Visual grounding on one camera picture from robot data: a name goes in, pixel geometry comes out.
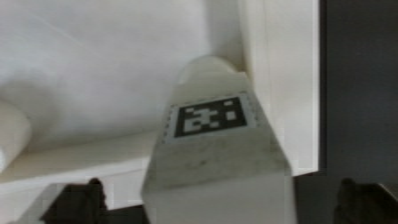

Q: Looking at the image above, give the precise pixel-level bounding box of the white square table top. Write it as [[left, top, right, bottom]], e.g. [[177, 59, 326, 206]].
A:
[[0, 0, 322, 218]]

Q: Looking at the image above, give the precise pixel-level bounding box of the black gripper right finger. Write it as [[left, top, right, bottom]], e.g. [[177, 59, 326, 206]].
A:
[[333, 178, 398, 224]]

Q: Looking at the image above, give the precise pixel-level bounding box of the white table leg front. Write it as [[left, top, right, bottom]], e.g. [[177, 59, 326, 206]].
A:
[[143, 56, 297, 224]]

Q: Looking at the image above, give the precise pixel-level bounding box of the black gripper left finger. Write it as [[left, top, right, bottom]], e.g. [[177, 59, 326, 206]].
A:
[[42, 178, 109, 224]]

